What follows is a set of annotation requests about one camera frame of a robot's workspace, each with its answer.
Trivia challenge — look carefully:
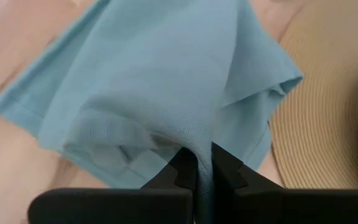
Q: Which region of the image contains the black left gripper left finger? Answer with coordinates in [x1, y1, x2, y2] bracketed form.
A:
[27, 147, 198, 224]

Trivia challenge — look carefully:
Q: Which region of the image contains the round woven straw placemat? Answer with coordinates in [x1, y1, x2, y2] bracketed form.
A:
[268, 0, 358, 190]

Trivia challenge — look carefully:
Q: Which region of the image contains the light blue cloth napkin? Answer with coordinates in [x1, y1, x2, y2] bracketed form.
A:
[0, 0, 304, 224]

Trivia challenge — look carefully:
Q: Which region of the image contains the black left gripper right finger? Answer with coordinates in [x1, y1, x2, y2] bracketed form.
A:
[211, 141, 358, 224]

